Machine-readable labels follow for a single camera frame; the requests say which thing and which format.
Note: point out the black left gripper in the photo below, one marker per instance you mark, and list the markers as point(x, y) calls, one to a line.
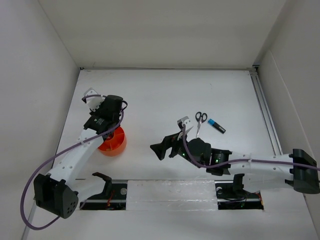
point(96, 112)

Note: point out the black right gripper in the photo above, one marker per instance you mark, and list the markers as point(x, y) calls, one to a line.
point(172, 140)

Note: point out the black handled scissors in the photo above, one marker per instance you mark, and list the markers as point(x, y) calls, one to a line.
point(200, 117)

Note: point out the blue black highlighter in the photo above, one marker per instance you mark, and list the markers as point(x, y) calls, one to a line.
point(216, 126)

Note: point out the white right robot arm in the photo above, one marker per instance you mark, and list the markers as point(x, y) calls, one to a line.
point(297, 170)

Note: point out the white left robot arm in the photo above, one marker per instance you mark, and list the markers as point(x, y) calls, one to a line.
point(58, 191)

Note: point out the orange round divided container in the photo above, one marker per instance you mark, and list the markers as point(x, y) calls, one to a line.
point(115, 143)

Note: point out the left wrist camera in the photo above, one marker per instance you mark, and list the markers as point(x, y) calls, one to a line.
point(94, 101)

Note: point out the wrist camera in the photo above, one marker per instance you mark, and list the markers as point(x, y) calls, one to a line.
point(94, 101)
point(184, 123)

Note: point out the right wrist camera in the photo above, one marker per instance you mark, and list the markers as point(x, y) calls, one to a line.
point(184, 123)

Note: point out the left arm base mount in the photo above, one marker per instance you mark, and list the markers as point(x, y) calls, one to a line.
point(115, 200)

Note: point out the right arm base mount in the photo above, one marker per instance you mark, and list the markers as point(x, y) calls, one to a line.
point(228, 199)

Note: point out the aluminium rail right side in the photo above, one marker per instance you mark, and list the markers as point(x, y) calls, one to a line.
point(267, 117)

